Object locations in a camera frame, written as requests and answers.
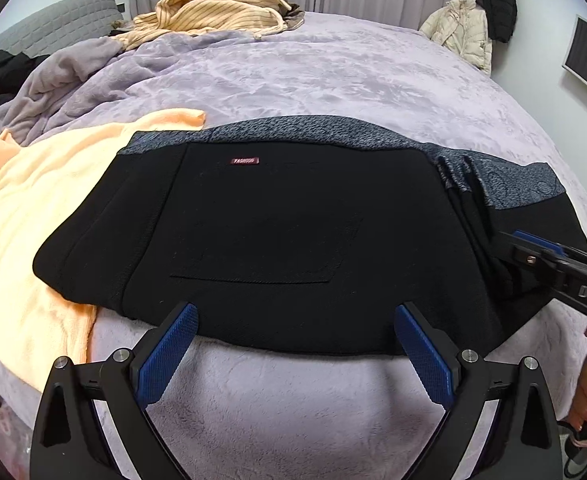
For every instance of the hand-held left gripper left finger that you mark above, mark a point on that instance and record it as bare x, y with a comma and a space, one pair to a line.
168, 355

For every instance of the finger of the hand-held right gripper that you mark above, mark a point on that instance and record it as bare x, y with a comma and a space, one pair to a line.
528, 255

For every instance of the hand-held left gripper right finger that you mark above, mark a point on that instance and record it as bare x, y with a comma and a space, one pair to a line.
426, 355

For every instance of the black pants with patterned trim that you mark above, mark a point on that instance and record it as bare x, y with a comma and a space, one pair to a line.
273, 235

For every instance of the person's right hand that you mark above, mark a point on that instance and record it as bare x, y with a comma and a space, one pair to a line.
586, 395

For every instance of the peach fleece blanket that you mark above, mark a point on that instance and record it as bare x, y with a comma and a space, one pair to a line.
33, 200

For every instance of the white puffer jacket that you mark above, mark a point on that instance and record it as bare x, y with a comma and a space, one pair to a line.
463, 30

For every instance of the black puffer jacket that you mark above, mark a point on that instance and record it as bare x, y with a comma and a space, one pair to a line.
498, 0

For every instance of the purple bed blanket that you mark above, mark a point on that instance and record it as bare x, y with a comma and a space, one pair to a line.
323, 70

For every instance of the grey fleece blanket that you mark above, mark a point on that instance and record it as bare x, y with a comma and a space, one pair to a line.
58, 80

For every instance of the black clothes pile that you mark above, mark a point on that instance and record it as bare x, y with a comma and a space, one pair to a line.
3, 77

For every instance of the grey-brown cloth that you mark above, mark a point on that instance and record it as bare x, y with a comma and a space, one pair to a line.
293, 17

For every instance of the beige striped garment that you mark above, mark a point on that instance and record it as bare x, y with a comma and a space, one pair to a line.
213, 12

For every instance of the grey quilted headboard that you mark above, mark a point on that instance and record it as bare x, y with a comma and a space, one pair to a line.
53, 20

